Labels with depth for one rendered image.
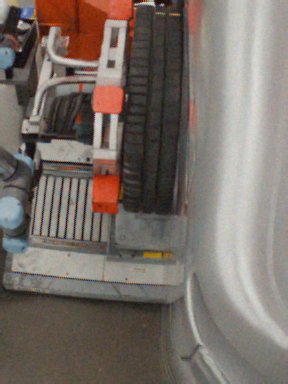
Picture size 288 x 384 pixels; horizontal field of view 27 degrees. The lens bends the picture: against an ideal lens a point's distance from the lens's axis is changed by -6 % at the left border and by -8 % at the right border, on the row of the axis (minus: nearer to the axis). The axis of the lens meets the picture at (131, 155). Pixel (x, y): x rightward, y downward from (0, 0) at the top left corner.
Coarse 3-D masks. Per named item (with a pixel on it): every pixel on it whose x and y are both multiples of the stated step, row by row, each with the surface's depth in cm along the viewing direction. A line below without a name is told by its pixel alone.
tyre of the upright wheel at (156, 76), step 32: (160, 32) 167; (160, 64) 162; (128, 96) 162; (160, 96) 161; (128, 128) 163; (160, 128) 162; (128, 160) 166; (160, 160) 166; (128, 192) 173; (160, 192) 172
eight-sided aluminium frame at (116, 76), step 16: (112, 32) 176; (128, 32) 199; (128, 48) 209; (128, 64) 214; (112, 80) 165; (96, 112) 167; (96, 128) 168; (112, 128) 168; (96, 144) 169; (112, 144) 169; (96, 160) 171; (112, 160) 171
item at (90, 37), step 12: (84, 0) 219; (96, 0) 225; (108, 0) 229; (84, 12) 224; (96, 12) 224; (84, 24) 231; (96, 24) 230; (132, 24) 232; (84, 36) 234; (96, 36) 233; (132, 36) 233; (84, 48) 240; (96, 48) 240
